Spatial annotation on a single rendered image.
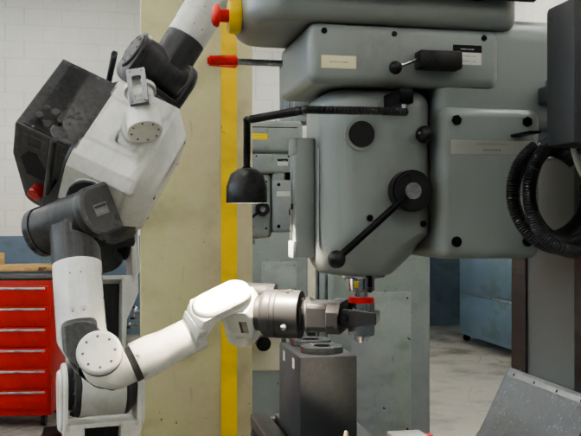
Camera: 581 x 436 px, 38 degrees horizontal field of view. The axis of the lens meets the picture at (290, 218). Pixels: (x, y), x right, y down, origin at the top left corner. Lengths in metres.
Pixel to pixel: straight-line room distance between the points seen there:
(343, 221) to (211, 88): 1.88
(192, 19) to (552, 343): 1.00
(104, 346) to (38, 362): 4.51
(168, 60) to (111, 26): 8.84
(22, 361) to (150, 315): 2.90
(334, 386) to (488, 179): 0.55
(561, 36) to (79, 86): 0.96
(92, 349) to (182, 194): 1.74
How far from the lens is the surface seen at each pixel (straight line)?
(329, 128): 1.43
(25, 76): 10.63
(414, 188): 1.41
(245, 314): 1.53
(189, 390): 3.25
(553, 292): 1.66
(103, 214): 1.62
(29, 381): 6.04
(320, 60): 1.40
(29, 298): 5.96
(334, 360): 1.74
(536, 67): 1.55
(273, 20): 1.41
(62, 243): 1.59
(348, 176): 1.41
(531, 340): 1.75
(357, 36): 1.42
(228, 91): 3.23
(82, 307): 1.54
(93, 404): 2.04
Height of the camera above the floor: 1.41
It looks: level
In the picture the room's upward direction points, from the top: straight up
